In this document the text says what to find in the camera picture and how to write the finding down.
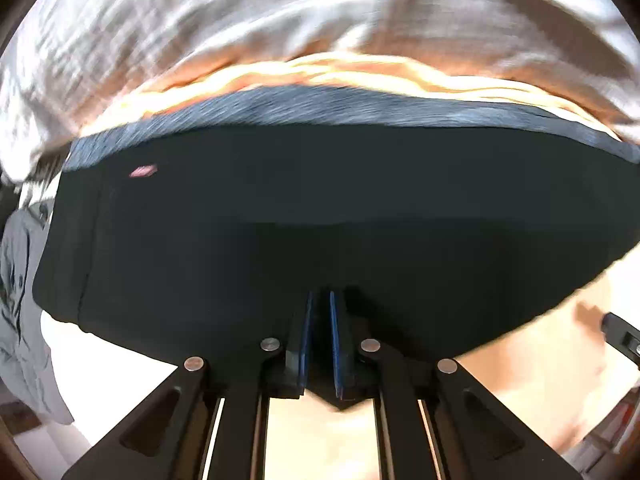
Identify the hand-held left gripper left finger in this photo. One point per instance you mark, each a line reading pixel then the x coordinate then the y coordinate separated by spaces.
pixel 305 340

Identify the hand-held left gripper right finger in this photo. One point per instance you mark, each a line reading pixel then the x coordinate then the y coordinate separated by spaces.
pixel 336 345

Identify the black pants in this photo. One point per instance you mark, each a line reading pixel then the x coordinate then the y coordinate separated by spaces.
pixel 300 200

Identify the white striped blanket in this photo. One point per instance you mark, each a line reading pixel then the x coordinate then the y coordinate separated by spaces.
pixel 250 25

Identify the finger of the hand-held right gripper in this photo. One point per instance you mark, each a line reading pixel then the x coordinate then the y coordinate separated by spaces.
pixel 622 332

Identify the grey shirt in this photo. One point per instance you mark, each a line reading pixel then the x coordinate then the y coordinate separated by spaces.
pixel 22 310

